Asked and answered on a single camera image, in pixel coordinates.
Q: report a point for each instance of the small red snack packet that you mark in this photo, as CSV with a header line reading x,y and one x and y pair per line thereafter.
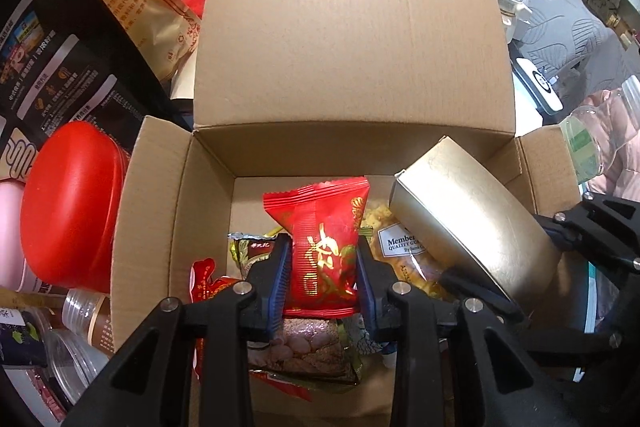
x,y
320,252

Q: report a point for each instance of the white teapot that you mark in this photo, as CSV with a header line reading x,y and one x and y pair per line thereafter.
x,y
507,2

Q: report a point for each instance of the grey leaf-pattern cushion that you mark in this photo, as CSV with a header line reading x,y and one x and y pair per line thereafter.
x,y
565,17

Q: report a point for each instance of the large black printed bag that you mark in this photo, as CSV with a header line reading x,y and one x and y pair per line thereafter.
x,y
60,72

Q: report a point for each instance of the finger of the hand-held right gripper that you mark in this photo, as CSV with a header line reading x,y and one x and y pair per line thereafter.
x,y
480,294
600,232

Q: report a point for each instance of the gold rectangular box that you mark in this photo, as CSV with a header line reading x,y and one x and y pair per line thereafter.
x,y
475,207

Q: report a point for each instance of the clear jar with orange contents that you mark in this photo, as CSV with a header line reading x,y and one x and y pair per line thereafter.
x,y
70,367

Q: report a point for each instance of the green liquid plastic bottle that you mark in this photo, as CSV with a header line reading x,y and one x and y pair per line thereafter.
x,y
580,142

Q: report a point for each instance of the peanut snack packet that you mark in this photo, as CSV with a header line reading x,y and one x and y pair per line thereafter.
x,y
300,347

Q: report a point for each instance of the red lid jar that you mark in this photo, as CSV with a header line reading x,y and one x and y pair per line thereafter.
x,y
70,202

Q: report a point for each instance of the pink padded jacket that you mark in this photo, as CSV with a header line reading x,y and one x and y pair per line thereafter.
x,y
620,142

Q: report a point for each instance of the pink lid jar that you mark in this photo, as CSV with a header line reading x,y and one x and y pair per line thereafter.
x,y
10,237

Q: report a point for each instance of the cardboard box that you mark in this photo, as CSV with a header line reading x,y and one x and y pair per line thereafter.
x,y
350,32

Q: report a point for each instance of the clear bag of waffle snacks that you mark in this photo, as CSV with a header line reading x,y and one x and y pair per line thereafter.
x,y
400,252

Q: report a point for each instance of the red gold-print snack bag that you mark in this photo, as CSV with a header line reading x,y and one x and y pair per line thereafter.
x,y
210,287

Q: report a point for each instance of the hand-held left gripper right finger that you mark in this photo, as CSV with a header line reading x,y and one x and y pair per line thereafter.
x,y
365,292

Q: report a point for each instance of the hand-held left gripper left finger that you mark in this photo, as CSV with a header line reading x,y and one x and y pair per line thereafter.
x,y
280,292

